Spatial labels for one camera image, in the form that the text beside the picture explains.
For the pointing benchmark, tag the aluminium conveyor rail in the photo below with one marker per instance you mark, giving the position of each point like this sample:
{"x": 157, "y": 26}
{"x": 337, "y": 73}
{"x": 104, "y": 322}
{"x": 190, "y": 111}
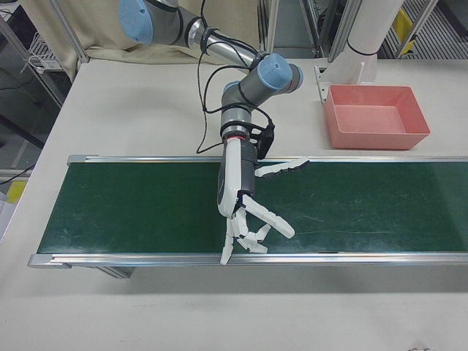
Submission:
{"x": 329, "y": 259}
{"x": 146, "y": 158}

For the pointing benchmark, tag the white cylindrical post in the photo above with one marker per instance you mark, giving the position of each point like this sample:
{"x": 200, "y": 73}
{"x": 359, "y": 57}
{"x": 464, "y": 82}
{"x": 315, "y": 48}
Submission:
{"x": 369, "y": 25}

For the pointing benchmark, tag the beige curtain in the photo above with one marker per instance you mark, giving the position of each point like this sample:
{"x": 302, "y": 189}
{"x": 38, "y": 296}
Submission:
{"x": 91, "y": 22}

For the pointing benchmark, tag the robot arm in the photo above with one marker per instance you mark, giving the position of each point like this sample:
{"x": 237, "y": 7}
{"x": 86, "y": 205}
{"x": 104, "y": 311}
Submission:
{"x": 263, "y": 84}

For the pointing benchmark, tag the green conveyor belt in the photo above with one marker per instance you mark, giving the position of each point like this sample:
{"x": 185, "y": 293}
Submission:
{"x": 146, "y": 204}

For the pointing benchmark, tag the pink plastic box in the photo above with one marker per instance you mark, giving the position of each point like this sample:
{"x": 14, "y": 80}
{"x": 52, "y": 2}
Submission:
{"x": 369, "y": 139}

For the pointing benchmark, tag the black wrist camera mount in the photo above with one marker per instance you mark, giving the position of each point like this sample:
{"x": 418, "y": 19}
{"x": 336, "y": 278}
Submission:
{"x": 267, "y": 139}

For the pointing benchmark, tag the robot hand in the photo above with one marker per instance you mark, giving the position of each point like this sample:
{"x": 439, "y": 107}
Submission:
{"x": 234, "y": 175}

